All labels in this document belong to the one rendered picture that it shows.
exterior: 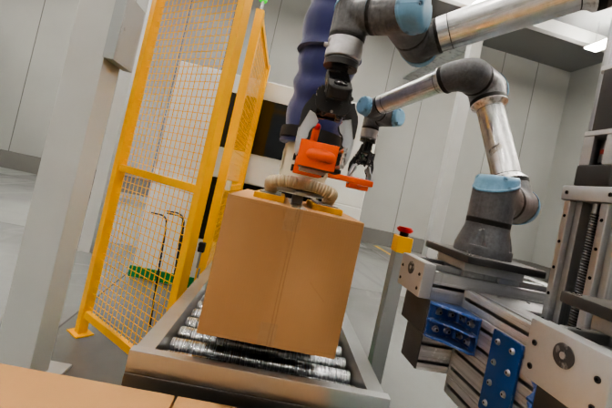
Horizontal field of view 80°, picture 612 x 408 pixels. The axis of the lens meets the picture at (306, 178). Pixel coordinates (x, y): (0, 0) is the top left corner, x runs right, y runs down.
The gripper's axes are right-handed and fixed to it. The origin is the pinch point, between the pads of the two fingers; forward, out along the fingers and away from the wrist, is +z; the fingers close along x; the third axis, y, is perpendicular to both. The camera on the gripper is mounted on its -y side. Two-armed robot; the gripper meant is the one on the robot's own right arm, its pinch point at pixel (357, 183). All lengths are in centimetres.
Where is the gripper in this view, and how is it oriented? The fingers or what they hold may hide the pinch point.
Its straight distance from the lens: 166.0
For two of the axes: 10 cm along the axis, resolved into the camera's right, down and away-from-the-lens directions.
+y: 0.5, -0.1, -10.0
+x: 9.7, 2.2, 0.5
